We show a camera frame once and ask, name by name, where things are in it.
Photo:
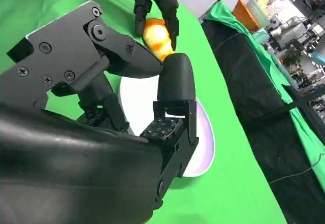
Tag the teal rounded object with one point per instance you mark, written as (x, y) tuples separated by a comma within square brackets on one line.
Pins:
[(318, 57)]

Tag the lilac plate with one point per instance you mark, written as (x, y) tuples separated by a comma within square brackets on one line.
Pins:
[(137, 102)]

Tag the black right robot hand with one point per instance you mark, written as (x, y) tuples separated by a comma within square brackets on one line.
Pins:
[(63, 158)]

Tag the green cloth on neighbouring desk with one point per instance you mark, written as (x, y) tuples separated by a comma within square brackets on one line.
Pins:
[(222, 13)]

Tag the orange box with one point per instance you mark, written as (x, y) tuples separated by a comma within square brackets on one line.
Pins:
[(243, 15)]

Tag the black fabric side panel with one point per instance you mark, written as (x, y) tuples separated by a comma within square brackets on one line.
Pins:
[(254, 94)]

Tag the green table cloth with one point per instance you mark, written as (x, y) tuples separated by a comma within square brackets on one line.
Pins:
[(228, 158)]

